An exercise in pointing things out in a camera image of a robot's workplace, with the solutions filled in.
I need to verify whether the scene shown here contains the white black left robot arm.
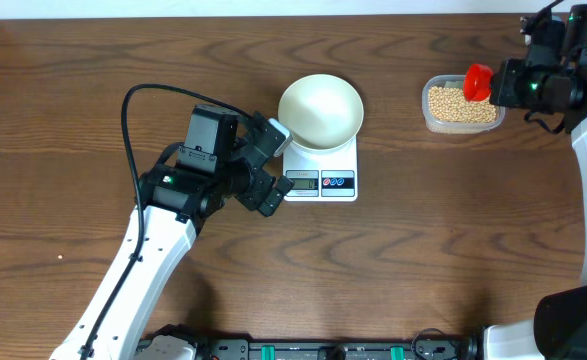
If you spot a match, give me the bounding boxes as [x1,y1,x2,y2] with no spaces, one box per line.
[52,105,293,359]

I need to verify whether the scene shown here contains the soybeans in container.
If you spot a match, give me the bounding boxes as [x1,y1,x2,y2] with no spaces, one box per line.
[427,86,498,123]

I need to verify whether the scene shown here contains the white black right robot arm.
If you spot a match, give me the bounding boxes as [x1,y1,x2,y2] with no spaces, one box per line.
[464,4,587,360]

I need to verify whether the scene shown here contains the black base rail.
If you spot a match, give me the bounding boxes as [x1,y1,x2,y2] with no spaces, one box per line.
[134,325,484,360]

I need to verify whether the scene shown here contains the clear plastic container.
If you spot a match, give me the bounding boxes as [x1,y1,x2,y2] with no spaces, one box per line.
[422,75,506,135]

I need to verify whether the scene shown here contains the white digital kitchen scale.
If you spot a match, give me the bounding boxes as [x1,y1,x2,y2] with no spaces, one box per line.
[283,137,359,202]

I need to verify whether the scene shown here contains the cream ceramic bowl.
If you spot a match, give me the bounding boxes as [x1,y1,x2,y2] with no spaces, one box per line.
[277,74,364,151]

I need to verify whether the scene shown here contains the red plastic measuring scoop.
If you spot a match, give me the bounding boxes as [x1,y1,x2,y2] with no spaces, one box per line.
[462,64,493,102]

